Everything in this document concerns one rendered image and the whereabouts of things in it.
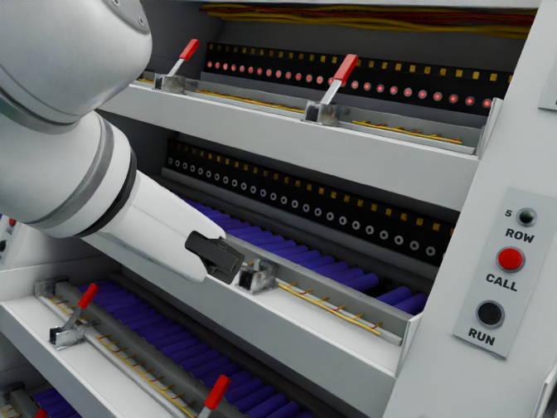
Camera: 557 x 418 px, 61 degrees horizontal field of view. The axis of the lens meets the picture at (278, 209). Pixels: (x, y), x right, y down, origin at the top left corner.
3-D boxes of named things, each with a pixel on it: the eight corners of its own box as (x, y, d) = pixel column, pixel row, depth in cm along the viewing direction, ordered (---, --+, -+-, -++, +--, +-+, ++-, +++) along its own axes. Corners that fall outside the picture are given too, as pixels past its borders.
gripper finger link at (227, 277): (181, 260, 41) (225, 283, 46) (206, 273, 39) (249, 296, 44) (200, 227, 41) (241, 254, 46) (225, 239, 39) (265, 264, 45)
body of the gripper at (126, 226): (16, 206, 34) (126, 258, 43) (89, 252, 28) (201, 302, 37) (72, 119, 36) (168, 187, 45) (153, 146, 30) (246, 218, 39)
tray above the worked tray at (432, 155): (466, 213, 40) (512, 41, 37) (89, 106, 76) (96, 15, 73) (524, 199, 55) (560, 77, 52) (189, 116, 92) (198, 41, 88)
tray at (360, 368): (385, 426, 39) (411, 321, 37) (43, 216, 75) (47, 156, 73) (467, 352, 54) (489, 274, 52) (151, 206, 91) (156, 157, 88)
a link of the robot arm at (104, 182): (-13, 200, 32) (26, 217, 35) (47, 241, 27) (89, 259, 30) (55, 99, 34) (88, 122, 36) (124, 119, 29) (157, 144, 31)
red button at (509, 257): (517, 272, 35) (525, 252, 35) (494, 264, 36) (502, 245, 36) (519, 274, 35) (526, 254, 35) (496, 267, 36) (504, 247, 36)
